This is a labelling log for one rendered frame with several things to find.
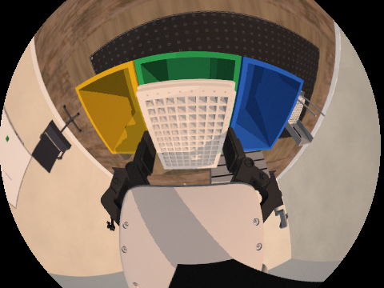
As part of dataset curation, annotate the yellow bin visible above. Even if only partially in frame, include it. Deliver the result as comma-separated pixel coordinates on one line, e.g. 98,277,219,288
75,60,148,154

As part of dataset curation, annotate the green bin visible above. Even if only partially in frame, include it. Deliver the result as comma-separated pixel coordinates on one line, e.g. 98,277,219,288
134,51,242,93

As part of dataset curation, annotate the blue open-top bin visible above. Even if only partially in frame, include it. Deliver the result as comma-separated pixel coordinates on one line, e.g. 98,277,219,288
229,56,304,151

